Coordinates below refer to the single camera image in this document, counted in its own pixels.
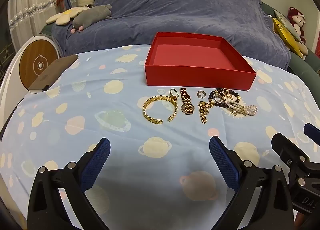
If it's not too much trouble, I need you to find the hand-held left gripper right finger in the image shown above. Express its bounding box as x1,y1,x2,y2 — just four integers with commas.
209,135,295,230

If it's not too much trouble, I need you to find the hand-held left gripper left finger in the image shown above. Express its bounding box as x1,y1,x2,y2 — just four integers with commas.
27,137,112,230

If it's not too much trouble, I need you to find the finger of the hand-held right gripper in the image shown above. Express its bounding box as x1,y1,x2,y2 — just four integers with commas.
303,123,320,143
271,132,311,178

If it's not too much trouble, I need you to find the pearl bracelet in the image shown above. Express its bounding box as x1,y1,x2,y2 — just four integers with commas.
226,99,258,117

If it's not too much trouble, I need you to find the gold chain necklace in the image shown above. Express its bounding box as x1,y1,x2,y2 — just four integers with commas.
197,100,215,124

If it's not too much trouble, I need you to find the gold chain-link cuff bracelet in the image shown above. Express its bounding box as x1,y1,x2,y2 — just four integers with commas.
142,96,178,123

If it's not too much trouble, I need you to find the gold wrist watch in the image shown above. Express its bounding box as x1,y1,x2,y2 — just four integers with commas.
179,87,193,115

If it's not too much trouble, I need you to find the red cardboard box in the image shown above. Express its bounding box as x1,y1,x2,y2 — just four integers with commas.
144,32,257,91

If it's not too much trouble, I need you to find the green sofa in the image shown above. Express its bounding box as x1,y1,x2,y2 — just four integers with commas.
40,2,320,82

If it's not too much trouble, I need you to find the brown flat pad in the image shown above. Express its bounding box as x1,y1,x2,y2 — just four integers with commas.
27,54,79,93

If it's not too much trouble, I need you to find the yellow pillow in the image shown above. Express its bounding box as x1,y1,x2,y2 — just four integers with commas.
272,17,304,58

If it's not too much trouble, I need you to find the white round wooden-faced appliance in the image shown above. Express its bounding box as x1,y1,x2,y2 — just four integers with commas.
0,35,59,120

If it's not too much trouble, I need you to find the grey-green pillow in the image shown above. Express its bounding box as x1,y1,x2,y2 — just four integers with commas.
274,9,302,42

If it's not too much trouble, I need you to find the grey plush toy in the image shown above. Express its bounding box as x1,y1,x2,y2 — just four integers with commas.
71,4,113,33

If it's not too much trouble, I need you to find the cream flower pillow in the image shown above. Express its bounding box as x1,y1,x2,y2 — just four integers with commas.
46,6,90,25

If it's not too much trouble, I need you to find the blue covered sofa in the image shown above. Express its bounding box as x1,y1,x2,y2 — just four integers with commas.
51,0,292,69

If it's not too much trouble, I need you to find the white sheer curtain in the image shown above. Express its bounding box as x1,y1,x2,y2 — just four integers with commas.
7,0,67,53

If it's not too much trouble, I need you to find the dark bead bracelet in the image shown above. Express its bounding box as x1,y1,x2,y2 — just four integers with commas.
208,88,242,108

